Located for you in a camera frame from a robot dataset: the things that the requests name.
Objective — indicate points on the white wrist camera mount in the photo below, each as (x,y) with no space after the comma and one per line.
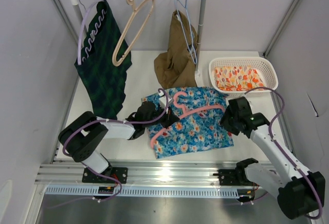
(164,101)

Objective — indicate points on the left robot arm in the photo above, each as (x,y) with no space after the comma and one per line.
(82,137)

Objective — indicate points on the orange floral cloth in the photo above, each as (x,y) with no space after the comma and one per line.
(237,78)

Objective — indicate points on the white perforated plastic basket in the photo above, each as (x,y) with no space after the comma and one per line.
(263,67)

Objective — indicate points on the pink plastic hanger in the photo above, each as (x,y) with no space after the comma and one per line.
(185,113)

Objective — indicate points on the slotted cable duct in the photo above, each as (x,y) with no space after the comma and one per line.
(138,191)

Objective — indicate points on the aluminium mounting rail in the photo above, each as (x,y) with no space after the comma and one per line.
(172,173)

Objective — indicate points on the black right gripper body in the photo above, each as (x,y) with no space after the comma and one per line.
(228,120)

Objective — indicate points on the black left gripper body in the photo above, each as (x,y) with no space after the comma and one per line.
(164,121)

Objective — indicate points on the dark green plaid skirt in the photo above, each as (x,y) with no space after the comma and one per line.
(104,82)

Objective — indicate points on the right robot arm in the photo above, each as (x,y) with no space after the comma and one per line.
(297,189)

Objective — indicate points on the tan khaki skirt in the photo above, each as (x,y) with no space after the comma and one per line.
(175,67)

